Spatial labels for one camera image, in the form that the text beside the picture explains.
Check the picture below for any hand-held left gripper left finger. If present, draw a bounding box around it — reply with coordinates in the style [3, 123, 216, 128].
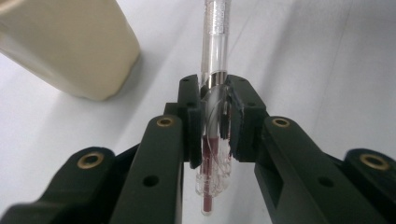
[108, 74, 204, 224]

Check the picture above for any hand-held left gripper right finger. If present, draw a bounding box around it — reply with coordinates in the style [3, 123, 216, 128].
[228, 74, 385, 224]

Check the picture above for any clear pen with red ink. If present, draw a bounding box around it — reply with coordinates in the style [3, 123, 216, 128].
[194, 0, 233, 217]

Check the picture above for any cream pen holder cup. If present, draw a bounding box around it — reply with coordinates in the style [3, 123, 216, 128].
[0, 0, 142, 103]

